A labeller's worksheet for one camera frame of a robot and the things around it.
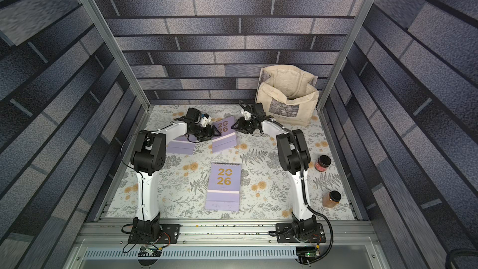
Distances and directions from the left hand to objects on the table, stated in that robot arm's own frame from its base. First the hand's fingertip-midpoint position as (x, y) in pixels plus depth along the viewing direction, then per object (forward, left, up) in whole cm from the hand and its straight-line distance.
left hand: (218, 134), depth 101 cm
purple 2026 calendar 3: (-29, -5, -1) cm, 30 cm away
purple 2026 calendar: (-2, -6, -1) cm, 6 cm away
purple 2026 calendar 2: (-6, +20, -3) cm, 21 cm away
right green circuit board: (-53, -39, -4) cm, 66 cm away
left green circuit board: (-54, +24, -5) cm, 59 cm away
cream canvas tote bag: (+25, -42, +8) cm, 49 cm away
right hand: (+3, -8, +4) cm, 9 cm away
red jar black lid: (-19, -52, +4) cm, 56 cm away
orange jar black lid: (-36, -51, +5) cm, 62 cm away
